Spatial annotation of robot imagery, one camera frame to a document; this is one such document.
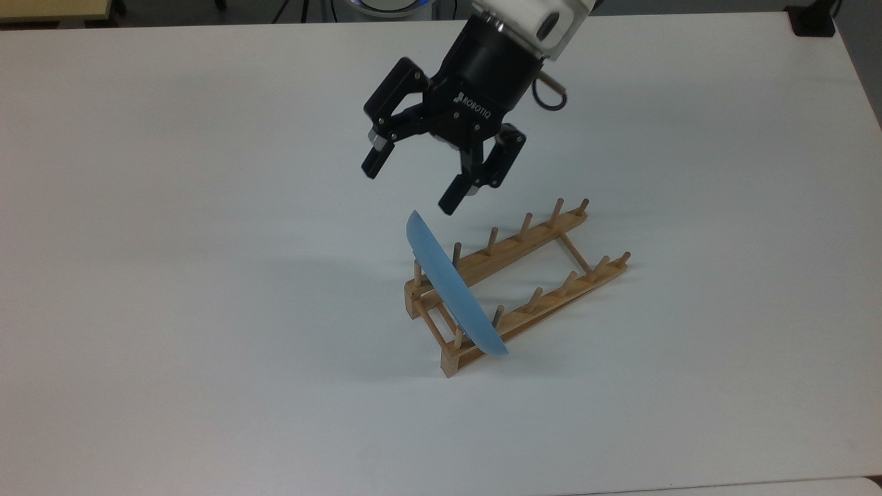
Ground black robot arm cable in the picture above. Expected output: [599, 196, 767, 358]
[532, 65, 570, 112]

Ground blue round plate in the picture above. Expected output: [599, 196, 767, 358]
[405, 210, 509, 357]

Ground beige wooden table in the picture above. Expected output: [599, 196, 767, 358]
[0, 0, 113, 23]

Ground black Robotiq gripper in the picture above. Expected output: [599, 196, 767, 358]
[361, 17, 549, 216]

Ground wooden plate rack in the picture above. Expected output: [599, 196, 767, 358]
[404, 198, 632, 378]

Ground black table clamp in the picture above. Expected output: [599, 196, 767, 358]
[786, 0, 839, 37]

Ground black tripod legs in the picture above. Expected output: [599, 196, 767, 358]
[271, 0, 312, 23]

